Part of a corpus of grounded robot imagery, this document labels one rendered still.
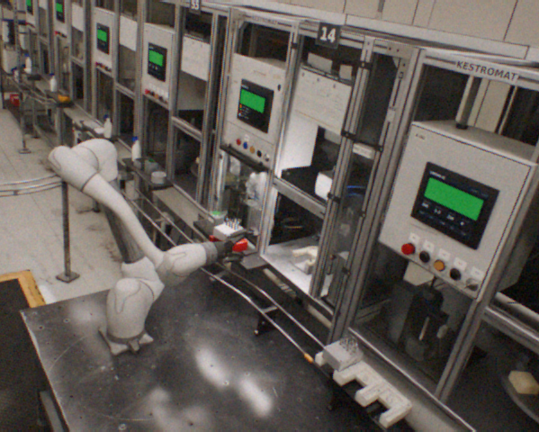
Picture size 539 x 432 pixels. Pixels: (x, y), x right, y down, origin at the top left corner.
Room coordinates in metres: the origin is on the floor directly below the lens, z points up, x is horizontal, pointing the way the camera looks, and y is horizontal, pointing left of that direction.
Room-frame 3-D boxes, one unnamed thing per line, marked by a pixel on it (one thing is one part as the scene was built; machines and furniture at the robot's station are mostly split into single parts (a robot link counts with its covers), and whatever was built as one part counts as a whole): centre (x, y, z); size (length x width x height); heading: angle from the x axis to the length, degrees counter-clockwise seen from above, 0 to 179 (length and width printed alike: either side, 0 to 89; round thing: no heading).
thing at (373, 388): (1.35, -0.44, 0.84); 0.36 x 0.14 x 0.10; 41
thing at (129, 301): (1.59, 0.53, 0.85); 0.18 x 0.16 x 0.22; 174
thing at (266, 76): (2.33, 0.09, 1.60); 0.42 x 0.29 x 0.46; 41
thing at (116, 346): (1.57, 0.52, 0.71); 0.22 x 0.18 x 0.06; 41
